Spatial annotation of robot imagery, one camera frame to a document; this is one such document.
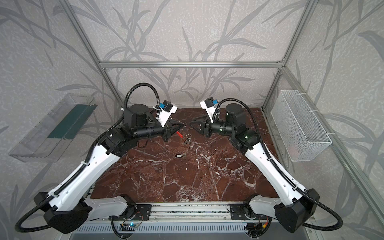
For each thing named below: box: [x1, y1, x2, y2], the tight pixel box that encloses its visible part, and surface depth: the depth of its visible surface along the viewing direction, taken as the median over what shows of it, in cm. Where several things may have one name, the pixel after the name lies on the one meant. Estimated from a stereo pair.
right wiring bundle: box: [244, 215, 269, 240], surface depth 72 cm
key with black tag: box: [175, 153, 187, 159], surface depth 96 cm
